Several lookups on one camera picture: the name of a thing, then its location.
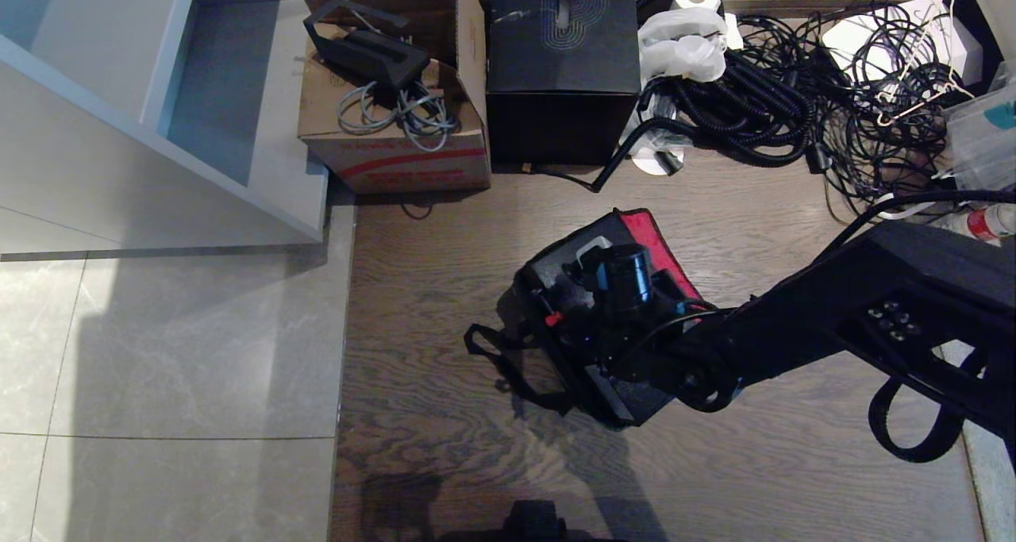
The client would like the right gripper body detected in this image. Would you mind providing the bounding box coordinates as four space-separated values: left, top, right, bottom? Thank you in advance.
559 255 607 322

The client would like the dark bag with red lining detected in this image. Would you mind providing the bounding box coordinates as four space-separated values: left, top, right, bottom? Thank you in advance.
464 207 715 430

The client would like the white plastic bag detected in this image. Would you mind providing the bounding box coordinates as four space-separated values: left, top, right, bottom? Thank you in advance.
637 9 729 83

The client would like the clear plastic bag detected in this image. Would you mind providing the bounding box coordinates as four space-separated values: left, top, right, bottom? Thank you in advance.
941 74 1016 192

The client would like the large black box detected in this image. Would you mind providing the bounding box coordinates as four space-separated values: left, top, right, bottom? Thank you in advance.
486 0 642 166

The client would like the brown cardboard box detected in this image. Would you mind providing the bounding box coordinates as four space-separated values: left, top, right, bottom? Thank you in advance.
292 0 493 195

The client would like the white box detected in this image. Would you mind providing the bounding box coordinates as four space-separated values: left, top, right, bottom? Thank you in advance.
822 0 985 90

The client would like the white clothes hanger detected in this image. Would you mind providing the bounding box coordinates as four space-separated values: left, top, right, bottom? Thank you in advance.
873 0 977 126

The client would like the plastic bottle with red label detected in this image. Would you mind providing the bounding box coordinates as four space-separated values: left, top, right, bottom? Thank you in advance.
949 205 1016 245

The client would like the white shelf cabinet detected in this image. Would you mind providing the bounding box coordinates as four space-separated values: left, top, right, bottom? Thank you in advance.
0 0 330 245

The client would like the grey coiled cable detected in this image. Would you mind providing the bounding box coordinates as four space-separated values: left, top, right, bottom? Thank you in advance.
337 80 460 152

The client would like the black corrugated hose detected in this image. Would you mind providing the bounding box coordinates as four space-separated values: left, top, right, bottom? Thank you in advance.
591 0 814 194

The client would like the black plastic frame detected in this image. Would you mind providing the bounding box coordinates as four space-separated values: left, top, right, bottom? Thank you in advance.
303 0 431 90

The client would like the tangle of black cables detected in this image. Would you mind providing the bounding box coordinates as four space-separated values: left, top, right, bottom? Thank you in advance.
730 0 985 217

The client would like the black cable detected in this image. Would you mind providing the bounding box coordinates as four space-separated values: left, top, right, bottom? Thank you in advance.
816 188 1016 263
868 374 968 463

